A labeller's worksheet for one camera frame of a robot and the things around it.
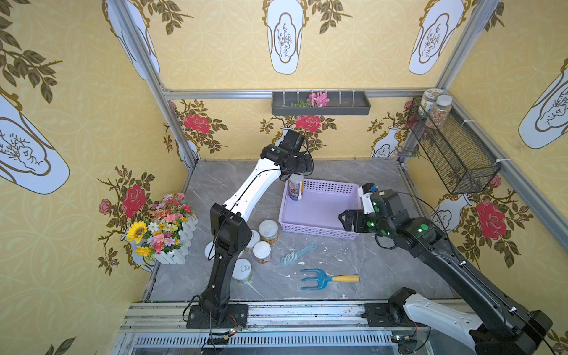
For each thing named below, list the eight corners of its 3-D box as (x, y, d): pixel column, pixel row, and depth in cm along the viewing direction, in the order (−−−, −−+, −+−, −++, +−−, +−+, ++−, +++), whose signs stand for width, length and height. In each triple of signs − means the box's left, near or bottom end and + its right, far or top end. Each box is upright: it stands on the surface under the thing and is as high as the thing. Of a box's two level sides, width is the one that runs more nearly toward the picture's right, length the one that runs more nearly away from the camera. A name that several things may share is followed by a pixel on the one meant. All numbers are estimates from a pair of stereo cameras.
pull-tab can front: (235, 284, 83) (231, 279, 78) (237, 264, 87) (234, 258, 82) (251, 284, 83) (249, 279, 78) (253, 264, 87) (251, 258, 82)
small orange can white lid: (254, 264, 87) (252, 258, 82) (255, 248, 91) (253, 241, 86) (270, 264, 87) (269, 258, 82) (271, 248, 91) (270, 241, 86)
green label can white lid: (259, 246, 92) (257, 237, 86) (261, 229, 97) (259, 219, 91) (277, 246, 92) (277, 237, 86) (278, 228, 97) (277, 219, 91)
